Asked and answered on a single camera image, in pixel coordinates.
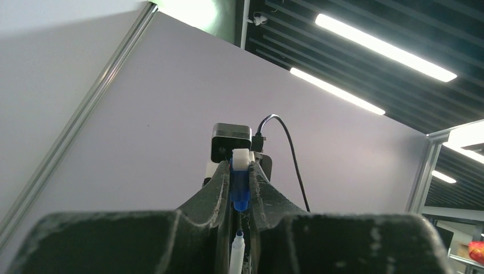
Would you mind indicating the blue pen cap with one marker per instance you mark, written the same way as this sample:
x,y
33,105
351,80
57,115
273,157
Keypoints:
x,y
239,192

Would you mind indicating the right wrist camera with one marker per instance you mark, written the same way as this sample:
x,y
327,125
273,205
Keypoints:
x,y
227,137

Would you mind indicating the aluminium frame rails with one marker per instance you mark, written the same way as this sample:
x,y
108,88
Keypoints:
x,y
47,166

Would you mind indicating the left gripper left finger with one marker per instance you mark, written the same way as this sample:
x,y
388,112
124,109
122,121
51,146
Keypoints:
x,y
194,238

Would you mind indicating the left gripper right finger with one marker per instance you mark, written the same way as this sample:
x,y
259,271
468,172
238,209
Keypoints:
x,y
287,239

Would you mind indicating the ceiling light strips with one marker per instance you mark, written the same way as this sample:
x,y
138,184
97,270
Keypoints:
x,y
406,95

